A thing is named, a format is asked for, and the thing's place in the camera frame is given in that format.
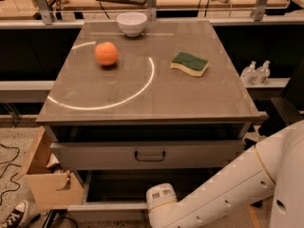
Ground grey drawer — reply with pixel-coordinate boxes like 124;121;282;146
68;167;219;222
50;140;244;170

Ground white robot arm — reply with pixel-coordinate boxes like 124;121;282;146
146;121;304;228

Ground grey drawer cabinet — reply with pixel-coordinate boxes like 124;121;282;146
35;19;261;141

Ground grey top drawer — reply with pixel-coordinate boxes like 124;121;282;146
50;140;244;170

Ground green yellow sponge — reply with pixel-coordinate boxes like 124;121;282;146
170;52;209;77

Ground orange fruit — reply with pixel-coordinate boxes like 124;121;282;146
94;42;119;66

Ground white bowl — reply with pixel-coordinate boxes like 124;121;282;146
116;12;147;37

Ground right clear pump bottle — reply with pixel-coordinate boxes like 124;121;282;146
255;61;270;85

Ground cardboard box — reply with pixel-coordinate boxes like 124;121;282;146
17;127;84;210

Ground black office chair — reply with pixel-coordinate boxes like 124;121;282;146
258;58;304;137

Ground black white sneaker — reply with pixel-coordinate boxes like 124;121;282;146
0;200;29;228

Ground black floor cable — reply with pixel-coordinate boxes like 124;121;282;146
0;142;23;206

